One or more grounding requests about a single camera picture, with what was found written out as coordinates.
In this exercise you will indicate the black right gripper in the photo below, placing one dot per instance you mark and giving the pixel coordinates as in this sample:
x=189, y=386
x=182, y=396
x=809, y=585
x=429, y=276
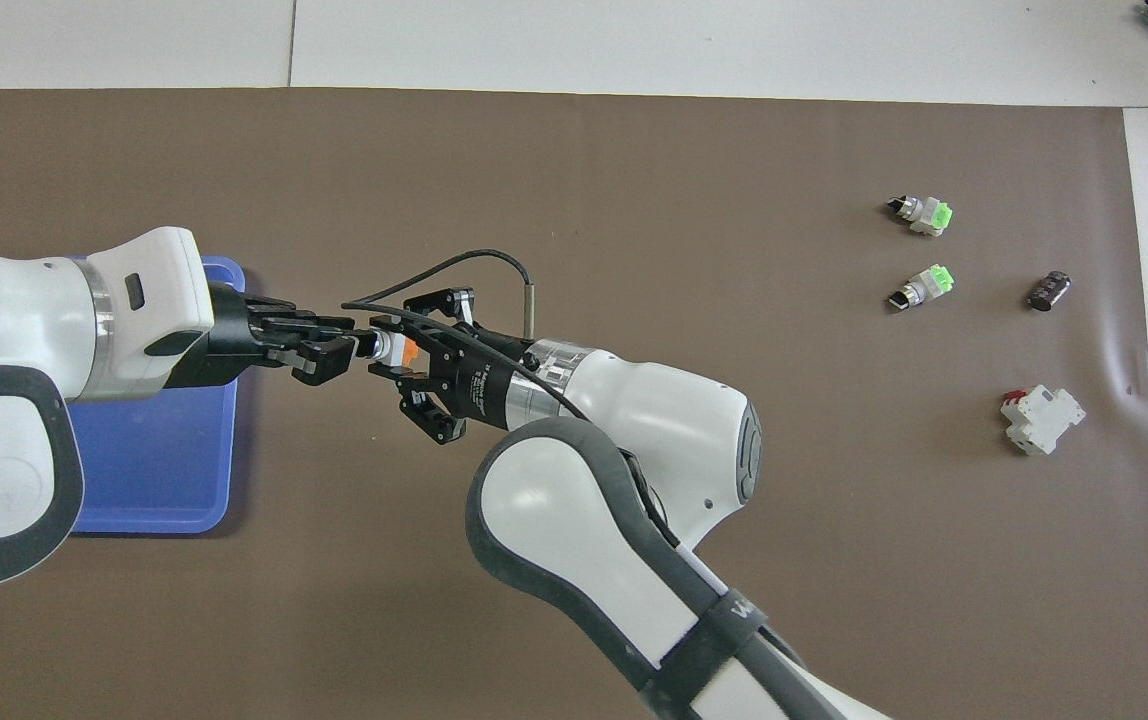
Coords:
x=479, y=378

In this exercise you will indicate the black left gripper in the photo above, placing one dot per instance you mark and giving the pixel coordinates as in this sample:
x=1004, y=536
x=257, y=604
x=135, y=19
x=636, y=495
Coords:
x=239, y=345

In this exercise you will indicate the orange and white selector switch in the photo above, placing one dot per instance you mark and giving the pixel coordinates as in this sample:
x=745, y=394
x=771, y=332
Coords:
x=394, y=348

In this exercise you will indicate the white circuit breaker red lever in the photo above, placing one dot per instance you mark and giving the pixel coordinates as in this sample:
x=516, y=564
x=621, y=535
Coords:
x=1044, y=418

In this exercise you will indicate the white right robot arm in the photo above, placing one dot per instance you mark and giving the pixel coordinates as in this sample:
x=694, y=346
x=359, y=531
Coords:
x=654, y=420

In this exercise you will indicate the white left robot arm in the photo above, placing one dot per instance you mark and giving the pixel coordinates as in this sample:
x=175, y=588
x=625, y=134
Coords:
x=4, y=320

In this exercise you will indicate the blue plastic tray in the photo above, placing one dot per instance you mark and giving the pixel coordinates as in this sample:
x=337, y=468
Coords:
x=154, y=460

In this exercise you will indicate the brown paper table mat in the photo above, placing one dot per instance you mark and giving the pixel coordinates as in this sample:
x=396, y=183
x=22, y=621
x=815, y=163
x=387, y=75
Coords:
x=834, y=550

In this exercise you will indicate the small dark terminal block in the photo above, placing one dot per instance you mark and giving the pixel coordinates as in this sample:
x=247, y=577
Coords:
x=1049, y=290

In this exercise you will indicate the green and white selector switch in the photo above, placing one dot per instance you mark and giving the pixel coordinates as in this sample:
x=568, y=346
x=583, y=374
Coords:
x=924, y=287
x=924, y=214

